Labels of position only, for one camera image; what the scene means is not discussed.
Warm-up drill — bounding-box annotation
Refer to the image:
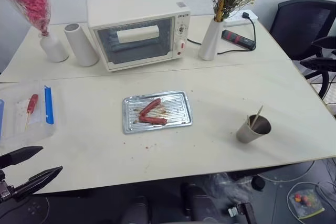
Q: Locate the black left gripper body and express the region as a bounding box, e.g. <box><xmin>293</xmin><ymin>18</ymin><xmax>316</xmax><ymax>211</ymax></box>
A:
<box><xmin>0</xmin><ymin>169</ymin><xmax>18</xmax><ymax>206</ymax></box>

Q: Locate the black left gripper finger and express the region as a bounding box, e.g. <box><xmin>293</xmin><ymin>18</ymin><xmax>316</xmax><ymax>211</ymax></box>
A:
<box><xmin>13</xmin><ymin>166</ymin><xmax>64</xmax><ymax>203</ymax></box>
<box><xmin>0</xmin><ymin>146</ymin><xmax>44</xmax><ymax>170</ymax></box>

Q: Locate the clear box with blue clips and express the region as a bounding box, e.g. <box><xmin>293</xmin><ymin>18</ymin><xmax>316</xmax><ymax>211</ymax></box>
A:
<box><xmin>0</xmin><ymin>79</ymin><xmax>60</xmax><ymax>148</ymax></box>

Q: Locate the red sausage on stick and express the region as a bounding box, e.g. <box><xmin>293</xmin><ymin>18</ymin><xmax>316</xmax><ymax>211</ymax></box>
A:
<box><xmin>26</xmin><ymin>93</ymin><xmax>39</xmax><ymax>114</ymax></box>

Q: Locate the white round bottle vase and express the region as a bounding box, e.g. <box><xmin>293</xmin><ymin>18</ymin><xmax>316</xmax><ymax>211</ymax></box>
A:
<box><xmin>39</xmin><ymin>31</ymin><xmax>70</xmax><ymax>63</ymax></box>

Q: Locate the white cylinder tube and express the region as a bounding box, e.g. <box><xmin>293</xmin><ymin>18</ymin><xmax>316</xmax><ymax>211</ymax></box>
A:
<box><xmin>64</xmin><ymin>23</ymin><xmax>100</xmax><ymax>67</ymax></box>

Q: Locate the silver ribbed metal tray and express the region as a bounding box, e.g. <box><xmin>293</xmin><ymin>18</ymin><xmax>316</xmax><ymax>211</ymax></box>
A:
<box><xmin>121</xmin><ymin>90</ymin><xmax>194</xmax><ymax>135</ymax></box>

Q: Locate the dark rounded shape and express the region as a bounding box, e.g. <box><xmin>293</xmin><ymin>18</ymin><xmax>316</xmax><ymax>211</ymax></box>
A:
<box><xmin>180</xmin><ymin>182</ymin><xmax>212</xmax><ymax>223</ymax></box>

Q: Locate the white toaster oven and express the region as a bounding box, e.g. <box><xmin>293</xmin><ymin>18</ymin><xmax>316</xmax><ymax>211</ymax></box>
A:
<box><xmin>86</xmin><ymin>0</ymin><xmax>192</xmax><ymax>73</ymax></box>

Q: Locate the crumpled clear plastic wrap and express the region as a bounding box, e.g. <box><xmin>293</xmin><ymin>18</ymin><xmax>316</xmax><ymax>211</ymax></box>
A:
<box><xmin>208</xmin><ymin>172</ymin><xmax>254</xmax><ymax>205</ymax></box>

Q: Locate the grey paper cup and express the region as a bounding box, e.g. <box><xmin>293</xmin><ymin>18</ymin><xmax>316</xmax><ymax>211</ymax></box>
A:
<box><xmin>235</xmin><ymin>114</ymin><xmax>272</xmax><ymax>145</ymax></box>

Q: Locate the white tall tapered vase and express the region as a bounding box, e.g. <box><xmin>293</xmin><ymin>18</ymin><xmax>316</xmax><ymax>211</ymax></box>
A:
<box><xmin>198</xmin><ymin>19</ymin><xmax>225</xmax><ymax>61</ymax></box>

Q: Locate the black round knob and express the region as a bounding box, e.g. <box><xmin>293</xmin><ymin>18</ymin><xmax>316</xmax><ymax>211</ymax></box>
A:
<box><xmin>251</xmin><ymin>176</ymin><xmax>266</xmax><ymax>191</ymax></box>

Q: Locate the black and red battery pack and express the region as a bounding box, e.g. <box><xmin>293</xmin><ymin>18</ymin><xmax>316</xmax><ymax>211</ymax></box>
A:
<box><xmin>221</xmin><ymin>29</ymin><xmax>257</xmax><ymax>51</ymax></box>

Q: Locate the white power strip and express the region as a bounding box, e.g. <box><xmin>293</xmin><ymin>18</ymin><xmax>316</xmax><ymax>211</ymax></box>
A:
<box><xmin>223</xmin><ymin>9</ymin><xmax>259</xmax><ymax>27</ymax></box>

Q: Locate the clear bag with colourful bits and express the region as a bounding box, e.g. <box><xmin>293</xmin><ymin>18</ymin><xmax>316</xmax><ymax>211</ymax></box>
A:
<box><xmin>287</xmin><ymin>183</ymin><xmax>327</xmax><ymax>220</ymax></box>

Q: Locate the black chair with armrests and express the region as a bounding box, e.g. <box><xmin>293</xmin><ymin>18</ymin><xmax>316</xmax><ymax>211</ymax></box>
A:
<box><xmin>299</xmin><ymin>36</ymin><xmax>336</xmax><ymax>104</ymax></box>

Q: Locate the black mesh office chair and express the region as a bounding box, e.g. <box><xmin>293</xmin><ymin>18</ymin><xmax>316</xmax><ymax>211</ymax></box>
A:
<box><xmin>269</xmin><ymin>0</ymin><xmax>336</xmax><ymax>61</ymax></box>

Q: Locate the black bracket with silver clip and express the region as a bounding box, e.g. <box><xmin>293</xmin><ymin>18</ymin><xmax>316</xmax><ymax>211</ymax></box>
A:
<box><xmin>227</xmin><ymin>202</ymin><xmax>257</xmax><ymax>224</ymax></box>

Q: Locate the black plug with cable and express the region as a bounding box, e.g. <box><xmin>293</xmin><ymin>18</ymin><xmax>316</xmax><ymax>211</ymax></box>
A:
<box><xmin>216</xmin><ymin>11</ymin><xmax>258</xmax><ymax>55</ymax></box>

